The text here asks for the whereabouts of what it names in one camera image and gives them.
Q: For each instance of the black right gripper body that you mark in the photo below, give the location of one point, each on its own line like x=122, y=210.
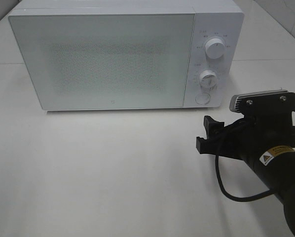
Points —
x=251, y=136

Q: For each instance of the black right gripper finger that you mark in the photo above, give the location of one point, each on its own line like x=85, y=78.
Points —
x=212, y=127
x=207, y=146

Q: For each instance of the round white door button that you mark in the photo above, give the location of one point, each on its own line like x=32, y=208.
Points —
x=202, y=98

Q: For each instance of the white timer knob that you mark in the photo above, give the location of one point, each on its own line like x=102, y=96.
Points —
x=208, y=79

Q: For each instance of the white microwave door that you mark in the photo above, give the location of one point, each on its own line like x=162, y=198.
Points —
x=89, y=62

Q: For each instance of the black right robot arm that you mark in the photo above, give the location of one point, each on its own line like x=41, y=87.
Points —
x=277, y=173

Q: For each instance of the upper white control knob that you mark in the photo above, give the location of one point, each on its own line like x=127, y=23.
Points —
x=214, y=48

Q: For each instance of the white microwave oven body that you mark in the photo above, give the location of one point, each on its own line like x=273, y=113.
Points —
x=212, y=18

